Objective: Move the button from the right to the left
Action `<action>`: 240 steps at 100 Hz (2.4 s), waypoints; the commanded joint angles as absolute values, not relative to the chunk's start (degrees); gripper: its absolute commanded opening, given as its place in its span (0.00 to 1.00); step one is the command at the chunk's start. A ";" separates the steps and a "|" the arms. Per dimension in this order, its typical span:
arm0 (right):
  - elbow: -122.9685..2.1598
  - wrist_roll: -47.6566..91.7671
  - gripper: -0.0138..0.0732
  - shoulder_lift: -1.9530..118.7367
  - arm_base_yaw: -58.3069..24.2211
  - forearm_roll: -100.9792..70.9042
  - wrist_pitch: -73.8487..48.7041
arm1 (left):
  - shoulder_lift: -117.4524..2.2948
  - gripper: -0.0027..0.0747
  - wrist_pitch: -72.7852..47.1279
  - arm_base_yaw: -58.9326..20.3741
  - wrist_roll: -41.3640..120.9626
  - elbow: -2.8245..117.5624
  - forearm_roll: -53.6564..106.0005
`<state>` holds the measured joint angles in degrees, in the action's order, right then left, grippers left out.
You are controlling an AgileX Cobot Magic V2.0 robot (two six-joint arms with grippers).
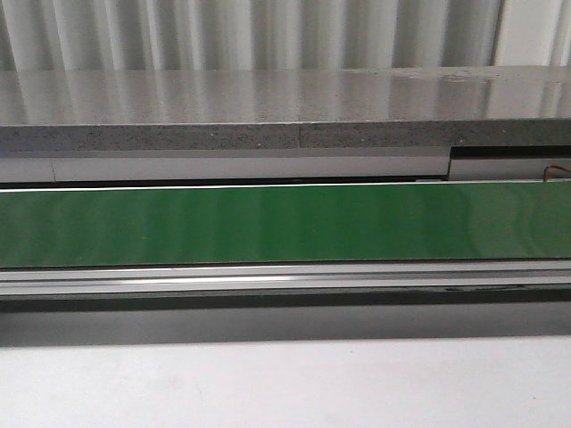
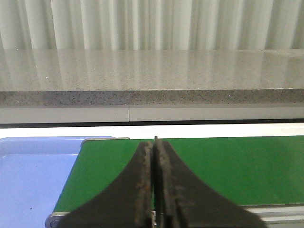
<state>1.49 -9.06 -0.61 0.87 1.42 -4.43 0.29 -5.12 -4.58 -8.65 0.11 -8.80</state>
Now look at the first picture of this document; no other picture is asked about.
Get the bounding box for white pleated curtain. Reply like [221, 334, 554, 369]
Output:
[1, 1, 570, 70]

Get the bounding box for grey stone countertop slab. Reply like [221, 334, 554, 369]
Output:
[1, 66, 570, 152]

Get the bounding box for aluminium conveyor frame rail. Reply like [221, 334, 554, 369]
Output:
[1, 259, 570, 296]

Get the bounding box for red and black wire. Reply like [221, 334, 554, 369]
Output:
[542, 164, 571, 183]

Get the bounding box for green conveyor belt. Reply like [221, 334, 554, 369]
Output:
[1, 181, 570, 268]

